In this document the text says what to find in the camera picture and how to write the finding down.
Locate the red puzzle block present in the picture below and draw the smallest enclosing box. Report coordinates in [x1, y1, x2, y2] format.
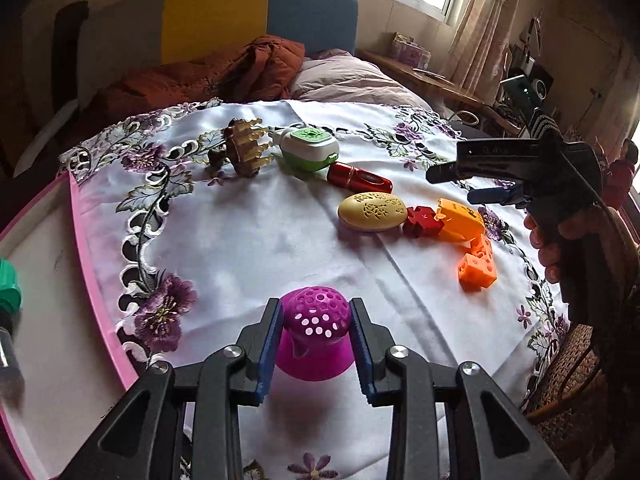
[402, 206, 445, 240]

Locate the red metallic tube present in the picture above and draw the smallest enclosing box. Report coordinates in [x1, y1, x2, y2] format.
[326, 161, 393, 193]

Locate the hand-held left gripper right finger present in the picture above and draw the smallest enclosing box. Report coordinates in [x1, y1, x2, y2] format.
[348, 297, 571, 480]

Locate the rust-brown blanket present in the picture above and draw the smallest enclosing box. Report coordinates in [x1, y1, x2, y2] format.
[102, 35, 306, 108]

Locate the wicker chair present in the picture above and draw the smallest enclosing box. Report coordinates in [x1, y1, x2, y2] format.
[522, 325, 621, 456]

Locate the orange perforated cube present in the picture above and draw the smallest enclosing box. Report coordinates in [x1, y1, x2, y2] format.
[457, 235, 499, 292]

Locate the orange clipper comb guard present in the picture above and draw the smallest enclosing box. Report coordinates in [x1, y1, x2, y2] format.
[436, 197, 487, 243]

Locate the person's right hand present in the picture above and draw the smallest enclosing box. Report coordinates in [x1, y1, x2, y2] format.
[524, 204, 636, 286]

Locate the purple perforated plastic strainer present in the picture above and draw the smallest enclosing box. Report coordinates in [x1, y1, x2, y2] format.
[275, 286, 352, 380]

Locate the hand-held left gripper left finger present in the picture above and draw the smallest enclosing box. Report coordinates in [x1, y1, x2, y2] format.
[60, 297, 285, 480]

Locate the wooden scalp massager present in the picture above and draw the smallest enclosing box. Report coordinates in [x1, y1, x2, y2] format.
[207, 117, 275, 180]

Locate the white floral embroidered tablecloth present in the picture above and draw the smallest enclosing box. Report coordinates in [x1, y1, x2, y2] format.
[57, 97, 571, 480]

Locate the yellow and blue headboard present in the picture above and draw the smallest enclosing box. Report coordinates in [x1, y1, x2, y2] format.
[162, 0, 358, 63]

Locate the green plastic funnel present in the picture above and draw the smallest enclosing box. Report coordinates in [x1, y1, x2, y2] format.
[0, 257, 23, 313]

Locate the pink-rimmed white box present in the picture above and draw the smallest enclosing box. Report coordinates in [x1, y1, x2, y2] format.
[0, 172, 138, 480]

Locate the green and white plug-in device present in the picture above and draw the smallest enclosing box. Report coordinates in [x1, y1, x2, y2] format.
[270, 127, 341, 175]

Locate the beige curtain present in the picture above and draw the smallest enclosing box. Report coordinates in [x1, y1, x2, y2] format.
[442, 0, 531, 106]

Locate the purple storage box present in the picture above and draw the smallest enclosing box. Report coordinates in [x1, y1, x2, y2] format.
[391, 32, 431, 71]

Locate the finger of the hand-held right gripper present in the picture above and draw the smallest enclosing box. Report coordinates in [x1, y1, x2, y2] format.
[467, 184, 532, 207]
[426, 139, 543, 185]

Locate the yellow oval carved case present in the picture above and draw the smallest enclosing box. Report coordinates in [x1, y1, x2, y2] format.
[337, 191, 408, 233]

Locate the pale pink duvet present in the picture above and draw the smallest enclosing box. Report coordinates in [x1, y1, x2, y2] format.
[290, 50, 436, 111]

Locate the black speaker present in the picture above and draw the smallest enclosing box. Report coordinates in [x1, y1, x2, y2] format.
[500, 57, 555, 111]

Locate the wooden desk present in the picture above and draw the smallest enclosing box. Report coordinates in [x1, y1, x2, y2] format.
[357, 49, 521, 136]

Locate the grey cup with black lid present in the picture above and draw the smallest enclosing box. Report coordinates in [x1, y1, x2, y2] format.
[0, 310, 26, 411]

